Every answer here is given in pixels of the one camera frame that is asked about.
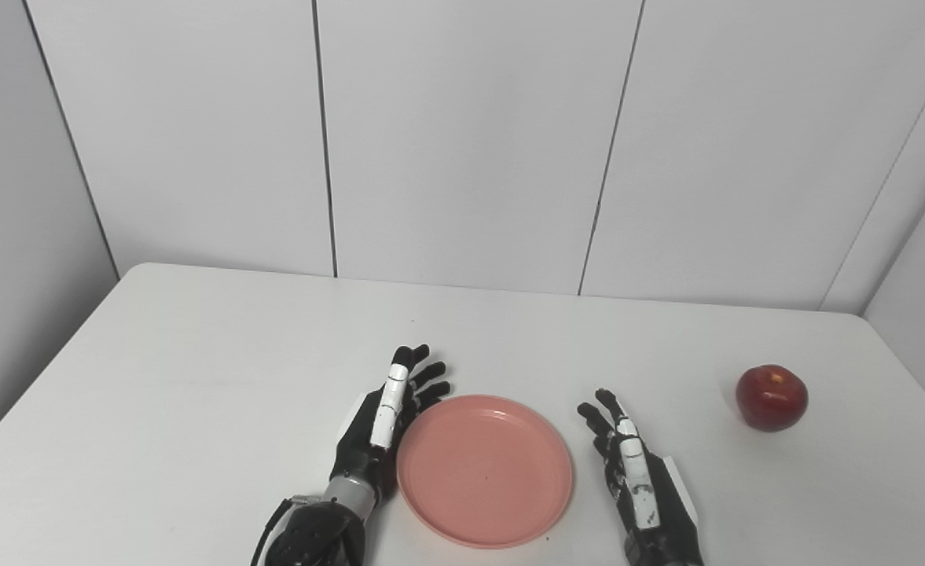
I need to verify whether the red apple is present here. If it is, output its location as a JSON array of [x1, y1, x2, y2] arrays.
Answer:
[[736, 364, 809, 433]]

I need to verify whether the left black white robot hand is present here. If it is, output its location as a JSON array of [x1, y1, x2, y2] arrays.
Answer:
[[329, 344, 452, 504]]

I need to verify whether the pink round plate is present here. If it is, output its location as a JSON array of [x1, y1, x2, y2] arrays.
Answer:
[[396, 395, 574, 549]]

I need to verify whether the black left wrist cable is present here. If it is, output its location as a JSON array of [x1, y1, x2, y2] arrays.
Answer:
[[249, 494, 323, 566]]

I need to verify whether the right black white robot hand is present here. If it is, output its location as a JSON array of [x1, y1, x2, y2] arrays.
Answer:
[[576, 388, 706, 566]]

